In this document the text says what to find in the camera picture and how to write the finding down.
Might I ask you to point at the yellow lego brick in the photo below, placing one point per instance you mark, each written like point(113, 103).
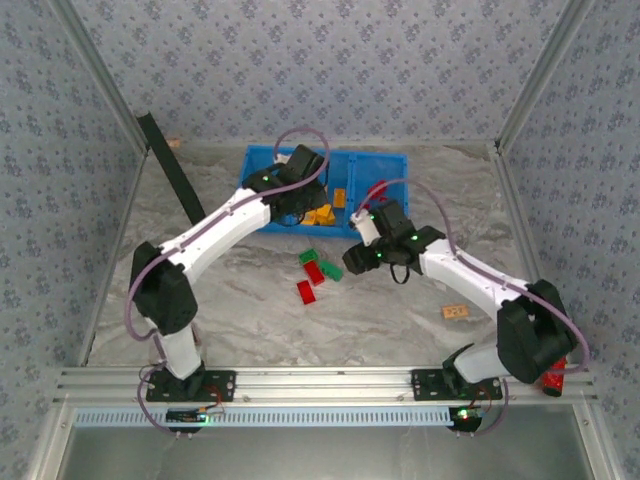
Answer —
point(326, 214)
point(340, 198)
point(310, 218)

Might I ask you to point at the blue plastic divided bin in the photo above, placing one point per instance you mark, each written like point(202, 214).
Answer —
point(380, 165)

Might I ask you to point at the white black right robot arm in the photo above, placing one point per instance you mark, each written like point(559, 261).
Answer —
point(465, 275)

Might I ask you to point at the aluminium table side rail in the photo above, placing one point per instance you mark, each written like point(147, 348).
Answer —
point(527, 225)

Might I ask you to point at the long aluminium mounting rail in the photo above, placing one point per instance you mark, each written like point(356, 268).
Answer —
point(325, 385)

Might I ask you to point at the grey metal sheet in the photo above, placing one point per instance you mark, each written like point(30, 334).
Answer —
point(325, 455)

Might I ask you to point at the small bare wooden piece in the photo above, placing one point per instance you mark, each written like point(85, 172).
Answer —
point(173, 143)

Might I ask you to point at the small red lego brick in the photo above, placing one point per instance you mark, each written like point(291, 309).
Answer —
point(386, 198)

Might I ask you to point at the aluminium frame post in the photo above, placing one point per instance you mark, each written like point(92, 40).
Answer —
point(541, 75)
point(102, 75)

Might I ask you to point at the long black plastic strip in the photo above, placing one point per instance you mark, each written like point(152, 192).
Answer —
point(165, 155)

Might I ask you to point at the red glitter tube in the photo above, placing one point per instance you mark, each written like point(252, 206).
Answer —
point(555, 380)

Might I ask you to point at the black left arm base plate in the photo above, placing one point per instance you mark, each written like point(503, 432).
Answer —
point(225, 387)

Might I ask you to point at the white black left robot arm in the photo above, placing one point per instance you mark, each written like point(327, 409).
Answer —
point(225, 225)

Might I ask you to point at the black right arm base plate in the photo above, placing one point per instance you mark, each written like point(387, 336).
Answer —
point(425, 385)

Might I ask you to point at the small printed wooden tag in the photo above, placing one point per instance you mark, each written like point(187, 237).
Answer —
point(455, 312)

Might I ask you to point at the green lego brick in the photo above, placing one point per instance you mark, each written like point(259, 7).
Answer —
point(331, 270)
point(308, 256)

